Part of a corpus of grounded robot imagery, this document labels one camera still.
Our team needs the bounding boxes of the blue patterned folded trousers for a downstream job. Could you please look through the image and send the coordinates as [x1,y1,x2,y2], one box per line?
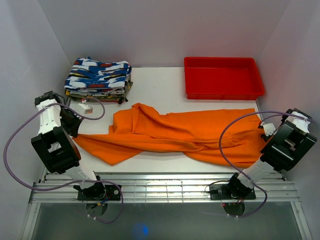
[64,57,132,91]

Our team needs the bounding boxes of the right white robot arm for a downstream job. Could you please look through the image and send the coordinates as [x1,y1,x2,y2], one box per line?
[225,108,317,199]

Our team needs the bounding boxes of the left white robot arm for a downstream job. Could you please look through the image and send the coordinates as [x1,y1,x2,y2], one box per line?
[31,91,106,200]

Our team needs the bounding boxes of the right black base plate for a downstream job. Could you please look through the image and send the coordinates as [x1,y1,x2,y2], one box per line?
[209,183,256,200]

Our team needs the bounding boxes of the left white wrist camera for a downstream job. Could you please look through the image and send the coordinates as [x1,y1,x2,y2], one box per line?
[77,99,93,115]

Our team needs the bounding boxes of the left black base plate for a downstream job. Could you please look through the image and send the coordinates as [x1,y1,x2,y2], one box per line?
[76,184,122,202]

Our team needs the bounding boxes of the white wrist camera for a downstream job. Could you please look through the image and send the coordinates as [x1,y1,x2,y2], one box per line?
[77,99,93,115]
[258,122,276,137]

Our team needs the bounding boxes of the stack of folded clothes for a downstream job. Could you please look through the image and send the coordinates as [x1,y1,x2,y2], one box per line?
[65,80,133,105]

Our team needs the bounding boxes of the red plastic tray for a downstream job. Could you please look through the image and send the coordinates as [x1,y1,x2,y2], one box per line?
[184,56,265,101]

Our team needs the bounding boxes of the aluminium frame rails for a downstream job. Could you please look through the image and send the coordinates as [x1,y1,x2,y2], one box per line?
[21,170,312,240]

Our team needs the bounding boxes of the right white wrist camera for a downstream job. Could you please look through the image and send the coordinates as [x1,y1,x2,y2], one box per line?
[258,122,276,137]

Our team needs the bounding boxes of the orange trousers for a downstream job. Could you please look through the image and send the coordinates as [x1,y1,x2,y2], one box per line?
[74,103,265,168]

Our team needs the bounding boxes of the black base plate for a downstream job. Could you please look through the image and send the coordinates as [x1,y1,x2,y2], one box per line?
[76,184,122,202]
[209,183,256,200]

